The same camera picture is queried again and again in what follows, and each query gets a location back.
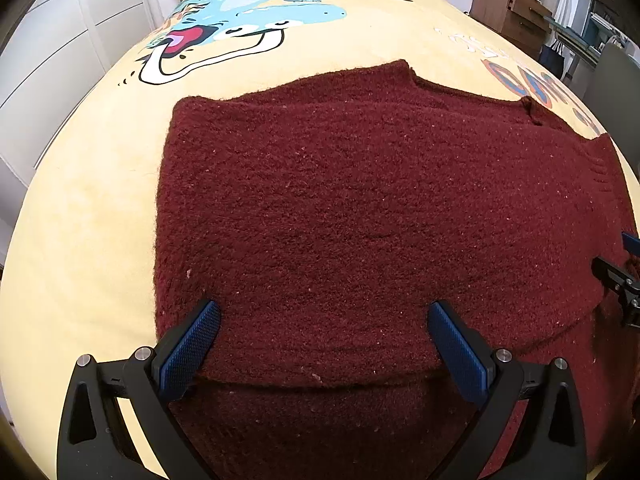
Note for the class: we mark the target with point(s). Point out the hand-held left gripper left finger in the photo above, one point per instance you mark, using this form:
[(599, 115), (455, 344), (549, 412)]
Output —
[(192, 347)]

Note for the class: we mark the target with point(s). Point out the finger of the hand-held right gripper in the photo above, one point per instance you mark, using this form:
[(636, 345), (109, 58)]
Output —
[(612, 272), (632, 243)]

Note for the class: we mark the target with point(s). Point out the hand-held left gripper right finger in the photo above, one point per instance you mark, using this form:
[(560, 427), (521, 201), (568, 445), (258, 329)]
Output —
[(457, 350)]

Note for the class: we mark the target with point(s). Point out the maroon knit sweater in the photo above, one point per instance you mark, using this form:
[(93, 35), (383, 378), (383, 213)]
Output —
[(350, 210)]

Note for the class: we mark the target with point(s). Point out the grey chair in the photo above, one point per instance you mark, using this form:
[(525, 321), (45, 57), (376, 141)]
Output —
[(617, 80)]

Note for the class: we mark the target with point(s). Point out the yellow dinosaur printed blanket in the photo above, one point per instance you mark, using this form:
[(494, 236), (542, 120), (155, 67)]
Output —
[(90, 210)]

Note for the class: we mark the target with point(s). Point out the dark blue bag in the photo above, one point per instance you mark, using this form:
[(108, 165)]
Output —
[(551, 62)]

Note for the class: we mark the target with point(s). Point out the white desk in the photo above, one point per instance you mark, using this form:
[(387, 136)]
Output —
[(575, 40)]

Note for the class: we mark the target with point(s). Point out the wooden dresser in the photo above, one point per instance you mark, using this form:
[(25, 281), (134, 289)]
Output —
[(505, 10)]

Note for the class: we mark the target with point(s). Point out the white wardrobe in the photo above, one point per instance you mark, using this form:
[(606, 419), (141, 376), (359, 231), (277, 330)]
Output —
[(65, 50)]

